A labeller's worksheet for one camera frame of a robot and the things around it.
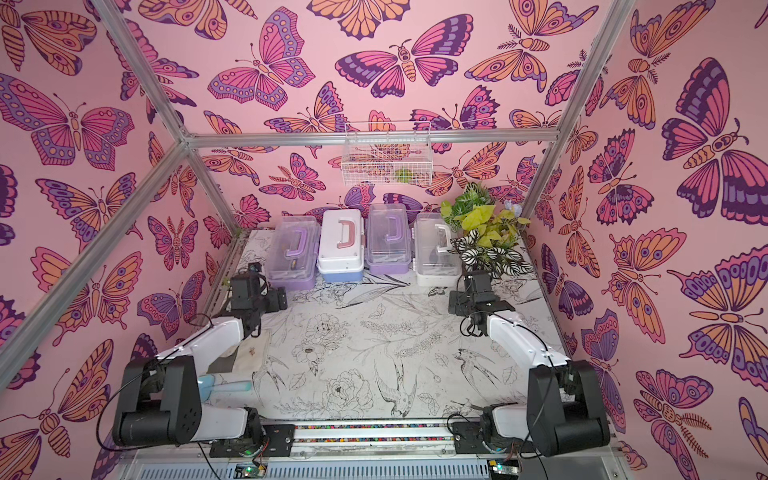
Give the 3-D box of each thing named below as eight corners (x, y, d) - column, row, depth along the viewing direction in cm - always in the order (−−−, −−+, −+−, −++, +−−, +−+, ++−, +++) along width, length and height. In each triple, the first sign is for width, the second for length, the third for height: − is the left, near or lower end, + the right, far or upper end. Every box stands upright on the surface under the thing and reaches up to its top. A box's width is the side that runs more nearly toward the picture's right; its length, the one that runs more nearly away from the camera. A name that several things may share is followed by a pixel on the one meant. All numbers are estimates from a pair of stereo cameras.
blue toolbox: (319, 286, 106) (312, 265, 96) (329, 232, 123) (323, 209, 113) (362, 286, 106) (359, 265, 96) (366, 232, 123) (364, 209, 113)
